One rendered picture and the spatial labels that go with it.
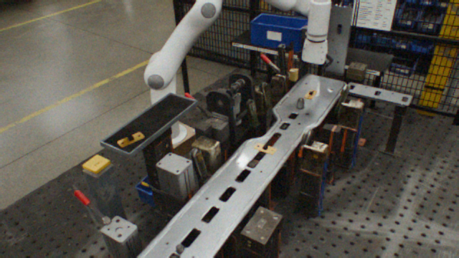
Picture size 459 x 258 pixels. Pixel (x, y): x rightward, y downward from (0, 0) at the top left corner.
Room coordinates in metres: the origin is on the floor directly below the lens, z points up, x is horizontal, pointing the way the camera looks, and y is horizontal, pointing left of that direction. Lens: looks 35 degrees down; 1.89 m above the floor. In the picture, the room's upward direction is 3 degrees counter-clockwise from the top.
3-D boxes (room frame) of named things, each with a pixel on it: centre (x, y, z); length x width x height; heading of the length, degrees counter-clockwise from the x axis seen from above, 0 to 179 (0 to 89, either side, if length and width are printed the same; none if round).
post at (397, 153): (1.41, -0.80, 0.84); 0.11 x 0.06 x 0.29; 56
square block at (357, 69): (1.64, -0.65, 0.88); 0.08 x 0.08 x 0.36; 56
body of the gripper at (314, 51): (1.49, -0.39, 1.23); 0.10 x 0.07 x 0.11; 56
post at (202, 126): (1.14, 0.10, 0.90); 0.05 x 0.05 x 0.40; 56
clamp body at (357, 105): (1.33, -0.53, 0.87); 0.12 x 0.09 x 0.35; 56
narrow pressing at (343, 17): (1.70, -0.55, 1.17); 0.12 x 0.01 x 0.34; 56
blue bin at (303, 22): (2.06, -0.33, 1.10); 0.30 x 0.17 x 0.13; 59
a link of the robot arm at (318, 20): (1.49, -0.40, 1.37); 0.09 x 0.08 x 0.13; 177
